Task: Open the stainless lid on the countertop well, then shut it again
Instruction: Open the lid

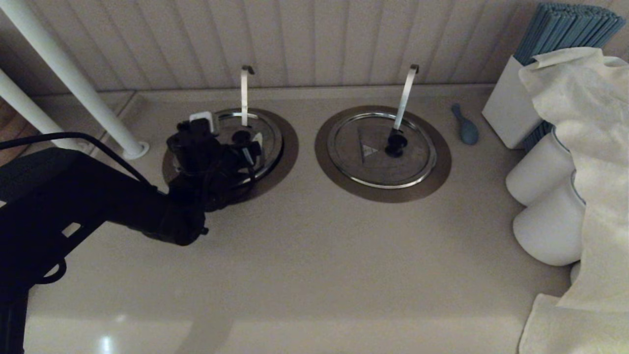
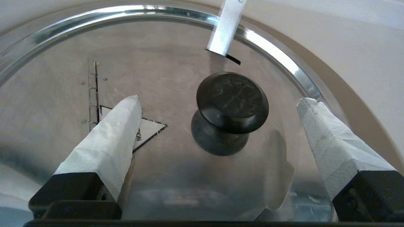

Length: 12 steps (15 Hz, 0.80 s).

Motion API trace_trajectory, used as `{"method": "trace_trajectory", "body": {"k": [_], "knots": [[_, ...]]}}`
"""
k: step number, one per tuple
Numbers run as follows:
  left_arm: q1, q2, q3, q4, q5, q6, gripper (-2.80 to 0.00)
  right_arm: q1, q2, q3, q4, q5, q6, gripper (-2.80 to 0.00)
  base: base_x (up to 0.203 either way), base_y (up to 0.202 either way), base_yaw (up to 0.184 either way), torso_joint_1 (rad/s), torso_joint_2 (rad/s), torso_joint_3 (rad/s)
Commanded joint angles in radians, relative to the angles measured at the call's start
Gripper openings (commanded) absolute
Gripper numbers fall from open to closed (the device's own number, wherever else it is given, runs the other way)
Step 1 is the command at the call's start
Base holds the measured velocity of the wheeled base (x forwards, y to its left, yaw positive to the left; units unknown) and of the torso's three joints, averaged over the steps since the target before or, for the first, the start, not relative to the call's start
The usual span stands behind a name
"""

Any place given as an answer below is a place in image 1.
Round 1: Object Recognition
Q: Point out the steel lid with black knob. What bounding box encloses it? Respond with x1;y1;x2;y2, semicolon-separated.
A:
215;112;285;185
327;113;437;189

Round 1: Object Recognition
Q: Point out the long white metal pole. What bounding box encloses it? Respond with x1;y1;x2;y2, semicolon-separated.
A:
0;0;150;160

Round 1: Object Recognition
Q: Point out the blue ribbed item behind cups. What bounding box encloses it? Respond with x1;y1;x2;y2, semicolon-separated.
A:
522;120;553;153

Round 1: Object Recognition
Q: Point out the short black cable loop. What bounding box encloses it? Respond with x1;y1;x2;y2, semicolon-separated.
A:
37;258;67;286

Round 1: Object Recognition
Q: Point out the long black arm cable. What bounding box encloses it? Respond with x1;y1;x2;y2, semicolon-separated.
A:
0;132;160;192

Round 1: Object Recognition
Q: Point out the white paper cup stack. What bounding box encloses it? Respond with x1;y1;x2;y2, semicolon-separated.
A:
506;129;575;206
513;170;586;266

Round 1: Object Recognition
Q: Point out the brown ring around pot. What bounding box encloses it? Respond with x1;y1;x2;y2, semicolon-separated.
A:
314;105;452;203
162;107;299;203

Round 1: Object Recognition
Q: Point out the white square holder box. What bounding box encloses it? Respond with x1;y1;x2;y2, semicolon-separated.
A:
482;55;542;149

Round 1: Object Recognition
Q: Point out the white cotton cloth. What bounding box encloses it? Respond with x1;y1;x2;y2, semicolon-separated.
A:
518;47;629;354

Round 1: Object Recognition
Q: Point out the brown wooden board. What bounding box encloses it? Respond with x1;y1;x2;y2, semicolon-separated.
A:
0;101;45;148

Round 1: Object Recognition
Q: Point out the bundle of blue sticks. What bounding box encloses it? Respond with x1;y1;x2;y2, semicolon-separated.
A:
514;2;627;66

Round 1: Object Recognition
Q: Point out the short white metal pole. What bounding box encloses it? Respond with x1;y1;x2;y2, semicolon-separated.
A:
0;69;94;150

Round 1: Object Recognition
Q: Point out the small blue plastic spoon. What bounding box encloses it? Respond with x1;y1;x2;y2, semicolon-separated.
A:
451;103;479;146

